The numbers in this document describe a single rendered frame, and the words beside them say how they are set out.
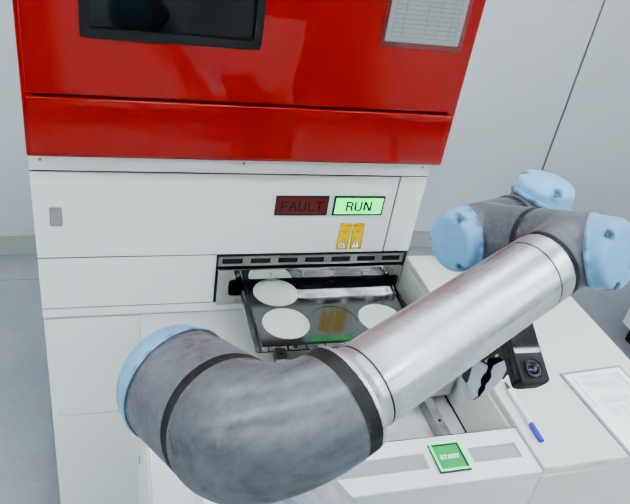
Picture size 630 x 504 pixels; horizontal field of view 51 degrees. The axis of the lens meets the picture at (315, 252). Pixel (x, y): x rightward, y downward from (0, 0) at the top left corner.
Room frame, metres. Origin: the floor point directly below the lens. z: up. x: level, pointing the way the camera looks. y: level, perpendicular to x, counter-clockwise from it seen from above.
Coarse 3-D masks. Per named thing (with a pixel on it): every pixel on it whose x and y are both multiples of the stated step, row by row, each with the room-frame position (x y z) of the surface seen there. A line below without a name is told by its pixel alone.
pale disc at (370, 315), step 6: (366, 306) 1.20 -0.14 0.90; (372, 306) 1.21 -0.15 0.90; (378, 306) 1.21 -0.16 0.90; (384, 306) 1.21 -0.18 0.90; (360, 312) 1.18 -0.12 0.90; (366, 312) 1.18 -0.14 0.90; (372, 312) 1.18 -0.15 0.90; (378, 312) 1.19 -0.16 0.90; (384, 312) 1.19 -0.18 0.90; (390, 312) 1.20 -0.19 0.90; (396, 312) 1.20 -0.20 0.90; (360, 318) 1.15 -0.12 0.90; (366, 318) 1.16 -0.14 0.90; (372, 318) 1.16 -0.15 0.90; (378, 318) 1.17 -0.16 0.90; (384, 318) 1.17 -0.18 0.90; (366, 324) 1.14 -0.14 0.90; (372, 324) 1.14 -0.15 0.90
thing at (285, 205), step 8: (280, 200) 1.23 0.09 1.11; (288, 200) 1.23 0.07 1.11; (296, 200) 1.24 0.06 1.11; (304, 200) 1.25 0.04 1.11; (312, 200) 1.25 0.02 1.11; (320, 200) 1.26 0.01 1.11; (280, 208) 1.23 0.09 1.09; (288, 208) 1.24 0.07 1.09; (296, 208) 1.24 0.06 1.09; (304, 208) 1.25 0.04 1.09; (312, 208) 1.25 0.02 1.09; (320, 208) 1.26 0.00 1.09
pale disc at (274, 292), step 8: (264, 280) 1.23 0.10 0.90; (272, 280) 1.24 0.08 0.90; (280, 280) 1.24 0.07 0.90; (256, 288) 1.20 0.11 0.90; (264, 288) 1.20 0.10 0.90; (272, 288) 1.21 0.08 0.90; (280, 288) 1.21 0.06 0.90; (288, 288) 1.22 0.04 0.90; (256, 296) 1.17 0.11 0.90; (264, 296) 1.17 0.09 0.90; (272, 296) 1.18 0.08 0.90; (280, 296) 1.18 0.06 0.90; (288, 296) 1.19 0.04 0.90; (296, 296) 1.19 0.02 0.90; (272, 304) 1.15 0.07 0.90; (280, 304) 1.15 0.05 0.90; (288, 304) 1.16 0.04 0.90
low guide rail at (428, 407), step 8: (432, 400) 0.99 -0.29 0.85; (424, 408) 0.98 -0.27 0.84; (432, 408) 0.97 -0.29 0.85; (424, 416) 0.97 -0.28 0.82; (432, 416) 0.95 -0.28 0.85; (440, 416) 0.95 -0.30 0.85; (432, 424) 0.94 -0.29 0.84; (440, 424) 0.93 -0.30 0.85; (432, 432) 0.93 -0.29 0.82; (440, 432) 0.91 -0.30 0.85; (448, 432) 0.91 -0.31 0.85
